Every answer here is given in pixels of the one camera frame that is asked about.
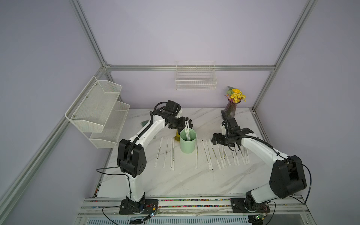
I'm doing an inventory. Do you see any straw thirteenth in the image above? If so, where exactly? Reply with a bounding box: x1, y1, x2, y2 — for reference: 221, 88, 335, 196
171, 138, 175, 170

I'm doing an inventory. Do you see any straw eleventh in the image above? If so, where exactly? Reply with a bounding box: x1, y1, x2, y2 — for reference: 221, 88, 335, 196
244, 147, 249, 164

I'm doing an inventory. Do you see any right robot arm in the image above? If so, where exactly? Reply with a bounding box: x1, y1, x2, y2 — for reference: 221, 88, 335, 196
211, 110, 308, 212

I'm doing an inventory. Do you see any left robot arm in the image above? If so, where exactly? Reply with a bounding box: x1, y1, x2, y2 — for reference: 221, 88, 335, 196
113, 100, 188, 215

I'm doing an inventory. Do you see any bundle of wrapped straws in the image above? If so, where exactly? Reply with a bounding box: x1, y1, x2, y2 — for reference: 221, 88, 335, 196
184, 121, 191, 141

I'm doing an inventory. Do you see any green storage cup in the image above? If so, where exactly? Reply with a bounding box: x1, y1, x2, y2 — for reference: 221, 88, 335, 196
180, 129, 197, 154

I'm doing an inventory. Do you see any black yellow work glove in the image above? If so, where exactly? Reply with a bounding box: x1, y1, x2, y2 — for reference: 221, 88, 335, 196
174, 117, 194, 142

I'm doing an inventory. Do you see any purple glass vase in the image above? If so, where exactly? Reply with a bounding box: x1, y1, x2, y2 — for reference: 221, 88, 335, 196
224, 100, 239, 119

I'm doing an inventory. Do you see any green hand brush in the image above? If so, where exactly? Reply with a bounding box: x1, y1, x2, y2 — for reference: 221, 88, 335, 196
141, 120, 149, 127

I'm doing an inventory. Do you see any yellow flower bouquet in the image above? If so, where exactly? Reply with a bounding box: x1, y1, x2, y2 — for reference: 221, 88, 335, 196
225, 86, 246, 104

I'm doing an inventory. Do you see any white two-tier mesh shelf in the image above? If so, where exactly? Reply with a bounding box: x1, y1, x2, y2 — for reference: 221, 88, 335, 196
65, 77, 130, 149

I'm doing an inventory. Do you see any white wire wall basket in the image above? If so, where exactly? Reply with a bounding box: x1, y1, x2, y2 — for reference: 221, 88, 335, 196
175, 61, 218, 91

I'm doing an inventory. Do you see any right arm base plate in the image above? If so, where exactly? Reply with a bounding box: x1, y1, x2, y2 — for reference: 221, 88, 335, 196
230, 198, 270, 213

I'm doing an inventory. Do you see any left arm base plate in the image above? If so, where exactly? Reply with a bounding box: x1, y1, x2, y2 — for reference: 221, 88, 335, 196
119, 199, 159, 215

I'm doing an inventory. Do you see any aluminium front rail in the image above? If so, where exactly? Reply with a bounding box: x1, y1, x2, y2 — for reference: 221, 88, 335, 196
77, 195, 310, 218

